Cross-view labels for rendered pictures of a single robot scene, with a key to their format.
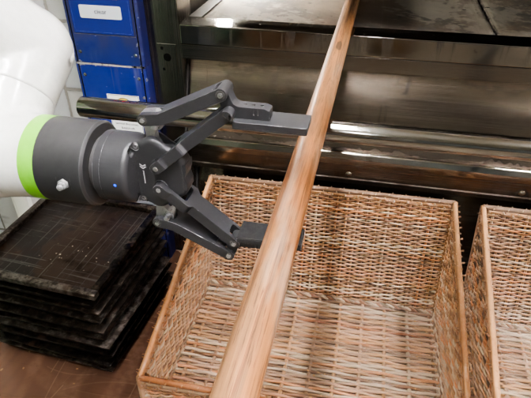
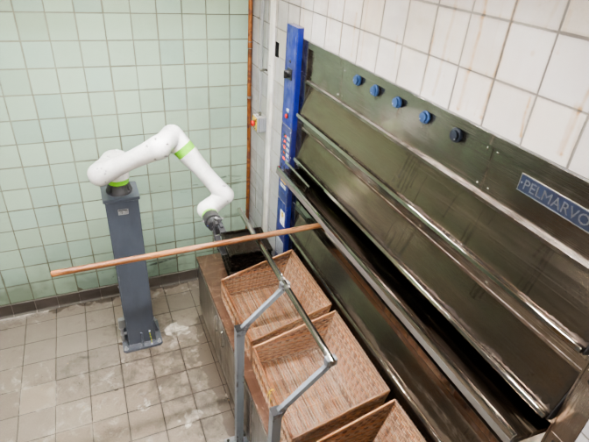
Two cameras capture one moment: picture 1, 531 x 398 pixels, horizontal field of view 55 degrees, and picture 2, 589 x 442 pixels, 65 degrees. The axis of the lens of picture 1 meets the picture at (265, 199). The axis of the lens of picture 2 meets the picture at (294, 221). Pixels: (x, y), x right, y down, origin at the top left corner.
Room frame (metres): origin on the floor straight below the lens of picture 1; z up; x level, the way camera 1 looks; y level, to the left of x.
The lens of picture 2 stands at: (-0.48, -1.79, 2.55)
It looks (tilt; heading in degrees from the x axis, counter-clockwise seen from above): 32 degrees down; 52
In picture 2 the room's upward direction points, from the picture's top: 4 degrees clockwise
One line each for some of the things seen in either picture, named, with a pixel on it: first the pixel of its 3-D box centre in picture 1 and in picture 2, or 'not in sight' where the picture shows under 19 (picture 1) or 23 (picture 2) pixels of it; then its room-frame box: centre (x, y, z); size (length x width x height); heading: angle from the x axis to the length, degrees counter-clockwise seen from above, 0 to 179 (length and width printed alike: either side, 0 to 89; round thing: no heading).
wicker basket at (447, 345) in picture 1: (312, 306); (273, 300); (0.71, -0.09, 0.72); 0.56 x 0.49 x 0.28; 79
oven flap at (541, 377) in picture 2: not in sight; (387, 225); (0.85, -0.71, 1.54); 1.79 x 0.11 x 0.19; 78
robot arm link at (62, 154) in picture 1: (85, 159); (212, 219); (0.48, 0.20, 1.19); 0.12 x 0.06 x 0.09; 168
